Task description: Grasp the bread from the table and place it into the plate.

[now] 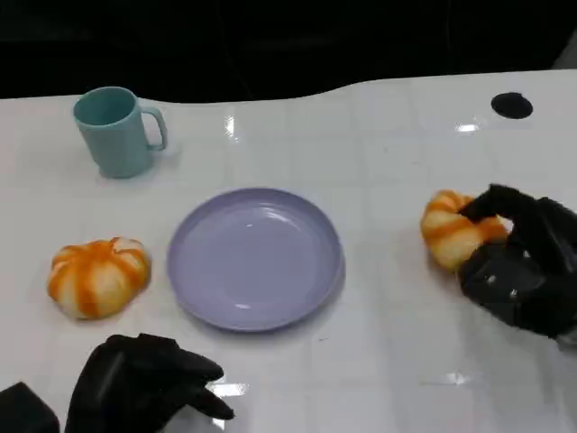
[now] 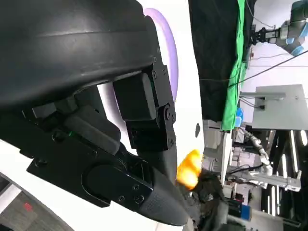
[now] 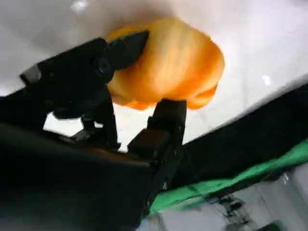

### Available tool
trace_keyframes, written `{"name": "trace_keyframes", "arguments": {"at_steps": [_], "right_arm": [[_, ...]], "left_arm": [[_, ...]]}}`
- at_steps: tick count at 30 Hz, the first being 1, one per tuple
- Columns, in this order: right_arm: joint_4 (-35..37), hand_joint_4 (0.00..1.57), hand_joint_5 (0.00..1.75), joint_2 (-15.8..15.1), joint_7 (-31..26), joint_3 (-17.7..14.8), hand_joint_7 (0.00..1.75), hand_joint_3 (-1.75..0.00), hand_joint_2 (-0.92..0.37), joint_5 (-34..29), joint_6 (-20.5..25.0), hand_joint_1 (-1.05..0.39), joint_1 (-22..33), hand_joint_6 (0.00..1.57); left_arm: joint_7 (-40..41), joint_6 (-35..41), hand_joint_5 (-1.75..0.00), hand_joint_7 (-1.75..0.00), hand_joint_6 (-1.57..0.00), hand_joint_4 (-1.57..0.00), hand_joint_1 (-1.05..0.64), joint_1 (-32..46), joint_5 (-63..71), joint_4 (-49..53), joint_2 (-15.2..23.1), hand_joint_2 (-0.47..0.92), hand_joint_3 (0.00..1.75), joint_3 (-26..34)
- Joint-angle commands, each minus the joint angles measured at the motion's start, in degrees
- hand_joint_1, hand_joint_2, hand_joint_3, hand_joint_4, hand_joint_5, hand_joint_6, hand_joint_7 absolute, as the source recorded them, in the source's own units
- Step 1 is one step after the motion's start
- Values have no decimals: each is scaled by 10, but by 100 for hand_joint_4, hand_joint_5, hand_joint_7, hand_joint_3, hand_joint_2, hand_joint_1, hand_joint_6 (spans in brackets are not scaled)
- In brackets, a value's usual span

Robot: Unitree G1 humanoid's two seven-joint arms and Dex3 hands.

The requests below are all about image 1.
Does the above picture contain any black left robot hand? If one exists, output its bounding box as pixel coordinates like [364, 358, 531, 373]
[64, 333, 236, 433]

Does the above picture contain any pale green mug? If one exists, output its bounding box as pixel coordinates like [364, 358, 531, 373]
[73, 86, 169, 180]

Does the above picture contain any black table cable grommet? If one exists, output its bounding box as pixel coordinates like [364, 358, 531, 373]
[490, 92, 534, 120]

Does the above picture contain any lilac plate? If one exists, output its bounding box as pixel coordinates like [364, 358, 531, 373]
[167, 187, 347, 334]

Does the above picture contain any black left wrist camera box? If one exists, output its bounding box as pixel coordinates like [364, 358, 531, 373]
[0, 381, 61, 433]

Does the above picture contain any orange and white bread roll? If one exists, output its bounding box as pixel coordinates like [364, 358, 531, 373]
[420, 189, 514, 273]
[47, 236, 152, 321]

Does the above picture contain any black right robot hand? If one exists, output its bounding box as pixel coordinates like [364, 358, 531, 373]
[458, 182, 577, 340]

